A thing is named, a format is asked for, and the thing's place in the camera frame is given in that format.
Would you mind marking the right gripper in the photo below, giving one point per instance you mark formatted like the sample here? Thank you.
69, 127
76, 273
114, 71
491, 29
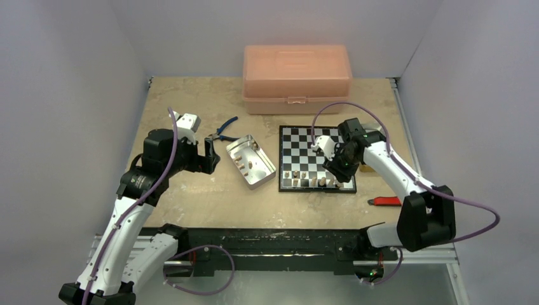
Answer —
339, 164

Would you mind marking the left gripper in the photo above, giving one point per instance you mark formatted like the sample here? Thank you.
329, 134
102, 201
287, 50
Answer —
199, 163

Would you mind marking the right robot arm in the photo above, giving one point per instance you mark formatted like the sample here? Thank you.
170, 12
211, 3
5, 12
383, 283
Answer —
426, 215

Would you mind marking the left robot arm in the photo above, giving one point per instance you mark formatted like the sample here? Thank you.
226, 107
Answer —
111, 276

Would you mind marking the light wooden chess pieces pile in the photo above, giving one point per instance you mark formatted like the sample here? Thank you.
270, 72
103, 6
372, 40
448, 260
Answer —
245, 157

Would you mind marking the black white chess board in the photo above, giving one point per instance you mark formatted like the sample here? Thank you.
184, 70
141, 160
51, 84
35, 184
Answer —
295, 154

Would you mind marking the gold metal tin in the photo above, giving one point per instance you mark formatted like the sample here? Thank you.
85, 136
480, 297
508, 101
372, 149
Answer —
366, 169

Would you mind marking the silver pink metal tin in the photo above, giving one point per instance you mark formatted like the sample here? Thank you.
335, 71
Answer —
263, 171

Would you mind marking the red black utility knife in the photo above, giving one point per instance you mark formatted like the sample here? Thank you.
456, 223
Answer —
385, 201

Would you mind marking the pink plastic storage box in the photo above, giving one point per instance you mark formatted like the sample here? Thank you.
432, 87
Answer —
294, 79

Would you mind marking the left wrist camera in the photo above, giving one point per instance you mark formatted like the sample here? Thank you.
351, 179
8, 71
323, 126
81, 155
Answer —
187, 125

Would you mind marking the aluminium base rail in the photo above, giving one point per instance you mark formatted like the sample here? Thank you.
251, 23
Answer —
339, 251

